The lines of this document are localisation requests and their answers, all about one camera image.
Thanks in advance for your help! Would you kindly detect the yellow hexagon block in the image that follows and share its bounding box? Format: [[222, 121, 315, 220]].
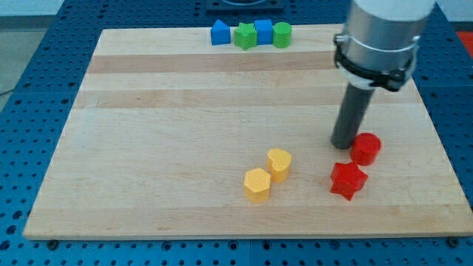
[[243, 168, 271, 203]]

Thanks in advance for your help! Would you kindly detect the yellow heart block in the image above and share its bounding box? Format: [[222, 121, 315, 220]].
[[267, 149, 292, 183]]

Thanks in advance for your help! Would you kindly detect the blue cube block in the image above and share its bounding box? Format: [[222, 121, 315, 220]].
[[254, 19, 273, 45]]

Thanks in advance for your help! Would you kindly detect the green cylinder block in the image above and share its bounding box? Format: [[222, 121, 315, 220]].
[[273, 22, 292, 49]]

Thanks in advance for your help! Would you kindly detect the green star block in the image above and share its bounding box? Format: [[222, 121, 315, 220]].
[[234, 22, 257, 50]]

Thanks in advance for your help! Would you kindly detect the blue pentagon block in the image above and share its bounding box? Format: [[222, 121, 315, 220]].
[[211, 19, 231, 46]]

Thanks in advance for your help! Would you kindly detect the wooden board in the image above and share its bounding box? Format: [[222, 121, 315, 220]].
[[23, 24, 472, 240]]

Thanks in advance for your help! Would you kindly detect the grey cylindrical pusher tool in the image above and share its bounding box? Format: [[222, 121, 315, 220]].
[[330, 83, 375, 149]]

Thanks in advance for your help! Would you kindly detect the red star block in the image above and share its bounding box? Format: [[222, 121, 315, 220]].
[[330, 162, 369, 201]]

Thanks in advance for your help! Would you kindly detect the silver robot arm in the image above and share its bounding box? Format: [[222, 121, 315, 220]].
[[333, 0, 435, 92]]

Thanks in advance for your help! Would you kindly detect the red cylinder block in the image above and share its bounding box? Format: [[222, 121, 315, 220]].
[[350, 132, 382, 166]]

